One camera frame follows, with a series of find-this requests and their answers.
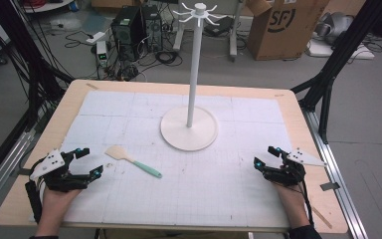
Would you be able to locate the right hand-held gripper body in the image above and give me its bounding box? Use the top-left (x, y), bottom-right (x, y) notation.
top-left (263, 147), bottom-right (328, 187)

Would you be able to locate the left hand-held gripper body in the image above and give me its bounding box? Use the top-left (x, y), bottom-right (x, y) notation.
top-left (25, 148), bottom-right (93, 194)

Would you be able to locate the wooden spatula with green handle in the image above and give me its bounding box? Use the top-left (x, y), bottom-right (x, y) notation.
top-left (103, 144), bottom-right (163, 179)

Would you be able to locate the white hook rack stand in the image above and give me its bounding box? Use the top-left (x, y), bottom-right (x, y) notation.
top-left (159, 2), bottom-right (229, 152)

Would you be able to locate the person's right hand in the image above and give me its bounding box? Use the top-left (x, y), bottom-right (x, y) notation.
top-left (273, 181), bottom-right (310, 221)

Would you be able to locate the person's left hand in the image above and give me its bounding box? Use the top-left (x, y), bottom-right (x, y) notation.
top-left (34, 186), bottom-right (83, 232)

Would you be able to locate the grey tape piece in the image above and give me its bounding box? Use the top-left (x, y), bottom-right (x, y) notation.
top-left (319, 181), bottom-right (341, 192)
top-left (12, 167), bottom-right (32, 177)

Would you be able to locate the white grid mat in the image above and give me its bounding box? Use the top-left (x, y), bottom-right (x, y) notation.
top-left (29, 90), bottom-right (294, 229)

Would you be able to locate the power supply with green display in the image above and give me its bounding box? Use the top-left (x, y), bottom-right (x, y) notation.
top-left (95, 40), bottom-right (109, 68)

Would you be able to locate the white power strip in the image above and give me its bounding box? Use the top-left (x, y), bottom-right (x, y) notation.
top-left (86, 31), bottom-right (106, 45)

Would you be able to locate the white flat board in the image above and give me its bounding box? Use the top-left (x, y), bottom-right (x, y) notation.
top-left (305, 39), bottom-right (376, 61)

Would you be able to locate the cardboard box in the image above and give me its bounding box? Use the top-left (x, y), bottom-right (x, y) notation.
top-left (245, 0), bottom-right (331, 62)

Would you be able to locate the white metal stand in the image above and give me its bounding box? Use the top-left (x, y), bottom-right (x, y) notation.
top-left (173, 0), bottom-right (247, 63)

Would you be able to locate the large black computer tower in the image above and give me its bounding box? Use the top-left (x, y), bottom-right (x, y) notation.
top-left (110, 5), bottom-right (147, 62)

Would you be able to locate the black flat case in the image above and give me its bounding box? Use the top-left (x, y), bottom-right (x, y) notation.
top-left (203, 15), bottom-right (236, 38)

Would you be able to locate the grey rounded device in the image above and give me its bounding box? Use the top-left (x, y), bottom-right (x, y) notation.
top-left (313, 11), bottom-right (355, 45)

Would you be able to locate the slim black computer tower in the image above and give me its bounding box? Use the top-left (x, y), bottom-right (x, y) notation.
top-left (141, 4), bottom-right (164, 53)

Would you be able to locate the thin black cable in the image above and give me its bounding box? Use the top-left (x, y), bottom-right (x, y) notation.
top-left (299, 180), bottom-right (315, 227)

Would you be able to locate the aluminium rail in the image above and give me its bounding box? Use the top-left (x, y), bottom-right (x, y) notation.
top-left (302, 109), bottom-right (370, 239)
top-left (0, 128), bottom-right (38, 218)

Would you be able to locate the coiled black cable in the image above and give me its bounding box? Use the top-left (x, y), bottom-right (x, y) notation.
top-left (154, 49), bottom-right (184, 68)

